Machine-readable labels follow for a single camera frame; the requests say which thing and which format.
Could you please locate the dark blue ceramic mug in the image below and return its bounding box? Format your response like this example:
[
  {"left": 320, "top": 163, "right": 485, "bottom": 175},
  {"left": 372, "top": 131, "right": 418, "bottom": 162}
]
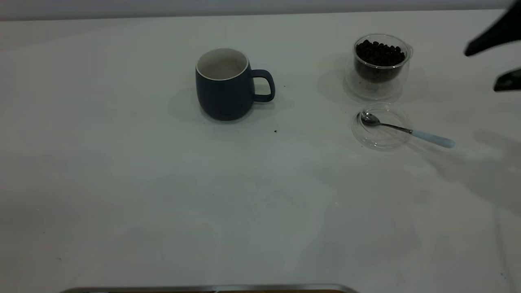
[{"left": 195, "top": 48, "right": 276, "bottom": 122}]

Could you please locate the metal edge strip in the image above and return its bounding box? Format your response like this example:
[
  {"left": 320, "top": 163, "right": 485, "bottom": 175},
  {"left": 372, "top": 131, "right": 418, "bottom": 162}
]
[{"left": 59, "top": 284, "right": 361, "bottom": 293}]

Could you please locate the clear double-wall glass cup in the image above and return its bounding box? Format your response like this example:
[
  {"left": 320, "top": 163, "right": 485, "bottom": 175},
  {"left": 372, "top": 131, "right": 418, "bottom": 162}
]
[{"left": 344, "top": 34, "right": 414, "bottom": 101}]

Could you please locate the metal spoon with pale handle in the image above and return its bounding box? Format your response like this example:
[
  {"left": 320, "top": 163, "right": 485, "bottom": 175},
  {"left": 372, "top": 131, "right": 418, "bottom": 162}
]
[{"left": 360, "top": 112, "right": 455, "bottom": 149}]

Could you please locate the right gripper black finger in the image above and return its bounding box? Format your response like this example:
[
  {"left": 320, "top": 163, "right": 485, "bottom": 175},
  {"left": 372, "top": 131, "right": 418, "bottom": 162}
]
[
  {"left": 493, "top": 68, "right": 521, "bottom": 92},
  {"left": 464, "top": 5, "right": 521, "bottom": 57}
]

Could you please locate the pile of coffee beans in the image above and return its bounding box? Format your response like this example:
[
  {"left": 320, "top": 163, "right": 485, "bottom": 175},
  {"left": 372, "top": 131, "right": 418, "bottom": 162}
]
[{"left": 355, "top": 39, "right": 407, "bottom": 68}]

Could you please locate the clear glass saucer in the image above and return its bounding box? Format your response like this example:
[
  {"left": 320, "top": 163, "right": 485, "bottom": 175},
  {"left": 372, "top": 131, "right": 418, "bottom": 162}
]
[{"left": 351, "top": 103, "right": 412, "bottom": 152}]

